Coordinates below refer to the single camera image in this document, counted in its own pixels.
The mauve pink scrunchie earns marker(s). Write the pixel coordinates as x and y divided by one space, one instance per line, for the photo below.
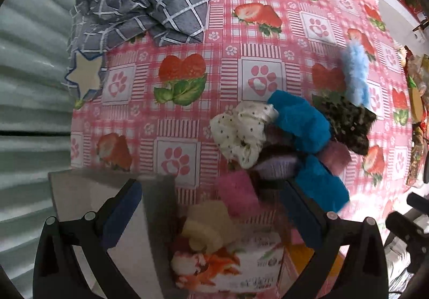
335 157

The pink strawberry paw tablecloth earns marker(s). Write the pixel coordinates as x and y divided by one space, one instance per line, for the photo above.
153 113

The blue fuzzy cloth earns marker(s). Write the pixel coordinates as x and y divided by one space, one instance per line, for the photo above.
318 184
297 116

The light blue fuzzy scrunchie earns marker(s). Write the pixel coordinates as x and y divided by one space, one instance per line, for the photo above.
355 67

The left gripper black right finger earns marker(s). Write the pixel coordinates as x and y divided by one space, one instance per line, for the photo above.
364 270

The lavender knitted scrunchie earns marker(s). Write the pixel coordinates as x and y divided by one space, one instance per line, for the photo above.
277 167

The grey checked blanket with star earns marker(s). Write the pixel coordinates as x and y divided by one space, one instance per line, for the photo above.
101 25

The orange pink box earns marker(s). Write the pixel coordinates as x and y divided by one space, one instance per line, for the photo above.
296 257

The white polka dot scrunchie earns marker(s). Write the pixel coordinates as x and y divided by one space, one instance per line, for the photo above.
240 136

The cream yellow scrunchie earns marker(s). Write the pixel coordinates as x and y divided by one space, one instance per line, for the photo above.
208 227

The tissue pack with floral print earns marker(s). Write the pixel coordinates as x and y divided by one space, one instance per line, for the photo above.
249 265

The red round snack tray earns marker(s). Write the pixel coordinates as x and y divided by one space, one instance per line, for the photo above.
416 71

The pink fuzzy scrunchie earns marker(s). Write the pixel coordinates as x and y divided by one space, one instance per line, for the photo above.
236 191

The leopard print scrunchie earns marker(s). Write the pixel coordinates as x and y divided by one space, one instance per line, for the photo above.
349 124

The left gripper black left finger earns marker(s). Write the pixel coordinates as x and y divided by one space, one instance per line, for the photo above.
57 273

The grey storage box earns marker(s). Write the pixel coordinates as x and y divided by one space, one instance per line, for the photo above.
139 247

